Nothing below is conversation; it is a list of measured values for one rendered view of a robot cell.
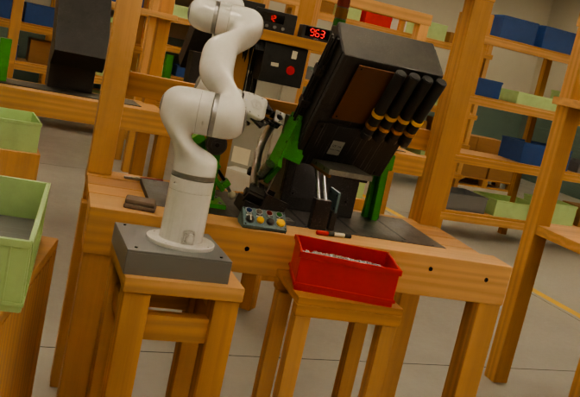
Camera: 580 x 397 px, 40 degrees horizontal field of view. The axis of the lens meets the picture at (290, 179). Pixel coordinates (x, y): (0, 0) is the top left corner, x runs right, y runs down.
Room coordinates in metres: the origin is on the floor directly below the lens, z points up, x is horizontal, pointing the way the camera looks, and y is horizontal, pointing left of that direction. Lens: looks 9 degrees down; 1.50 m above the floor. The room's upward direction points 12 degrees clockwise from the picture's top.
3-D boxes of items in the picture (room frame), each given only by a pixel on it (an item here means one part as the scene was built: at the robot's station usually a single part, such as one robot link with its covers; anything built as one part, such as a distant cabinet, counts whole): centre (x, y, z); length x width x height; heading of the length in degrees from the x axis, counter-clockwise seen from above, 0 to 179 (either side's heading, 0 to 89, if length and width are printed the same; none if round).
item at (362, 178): (2.83, -0.14, 1.11); 0.39 x 0.16 x 0.03; 17
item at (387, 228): (2.90, -0.03, 0.89); 1.10 x 0.42 x 0.02; 107
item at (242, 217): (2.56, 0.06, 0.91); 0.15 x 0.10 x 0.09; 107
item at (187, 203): (2.12, 0.26, 1.00); 0.19 x 0.19 x 0.18
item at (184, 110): (2.12, 0.29, 1.22); 0.19 x 0.12 x 0.24; 95
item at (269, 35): (3.15, 0.04, 1.52); 0.90 x 0.25 x 0.04; 107
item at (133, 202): (2.46, 0.45, 0.91); 0.10 x 0.08 x 0.03; 97
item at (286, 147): (2.82, 0.02, 1.17); 0.13 x 0.12 x 0.20; 107
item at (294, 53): (3.07, 0.13, 1.42); 0.17 x 0.12 x 0.15; 107
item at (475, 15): (3.19, 0.06, 1.36); 1.49 x 0.09 x 0.97; 107
